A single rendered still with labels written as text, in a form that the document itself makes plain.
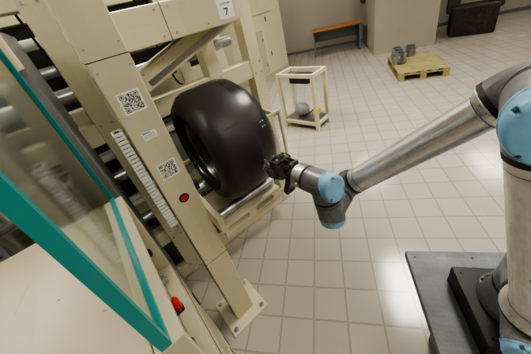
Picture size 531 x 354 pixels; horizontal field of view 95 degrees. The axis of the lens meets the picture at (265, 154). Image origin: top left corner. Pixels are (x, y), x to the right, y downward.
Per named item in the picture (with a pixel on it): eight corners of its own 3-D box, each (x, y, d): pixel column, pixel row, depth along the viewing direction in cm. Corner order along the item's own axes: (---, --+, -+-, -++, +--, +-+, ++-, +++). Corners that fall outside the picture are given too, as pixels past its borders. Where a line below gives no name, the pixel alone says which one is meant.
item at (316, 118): (318, 131, 340) (312, 74, 298) (284, 126, 378) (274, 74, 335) (330, 120, 360) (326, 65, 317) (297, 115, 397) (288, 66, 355)
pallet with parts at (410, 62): (384, 63, 515) (385, 47, 498) (427, 57, 493) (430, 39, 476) (398, 82, 419) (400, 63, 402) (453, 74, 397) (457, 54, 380)
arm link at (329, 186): (331, 211, 75) (324, 186, 70) (302, 197, 84) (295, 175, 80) (349, 193, 79) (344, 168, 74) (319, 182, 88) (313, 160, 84)
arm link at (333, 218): (353, 212, 88) (348, 186, 82) (340, 236, 81) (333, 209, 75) (329, 206, 94) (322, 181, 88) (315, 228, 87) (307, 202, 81)
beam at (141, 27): (120, 56, 98) (98, 13, 90) (110, 55, 116) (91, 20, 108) (241, 20, 125) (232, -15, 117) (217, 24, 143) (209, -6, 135)
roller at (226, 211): (214, 211, 115) (216, 216, 118) (220, 217, 112) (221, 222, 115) (269, 172, 130) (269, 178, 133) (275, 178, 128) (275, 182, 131)
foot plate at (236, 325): (235, 337, 152) (235, 336, 151) (215, 305, 171) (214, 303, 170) (268, 305, 164) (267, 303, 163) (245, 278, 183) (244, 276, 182)
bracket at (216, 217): (223, 234, 112) (216, 219, 107) (189, 197, 141) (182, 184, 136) (229, 229, 114) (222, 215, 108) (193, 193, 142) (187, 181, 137)
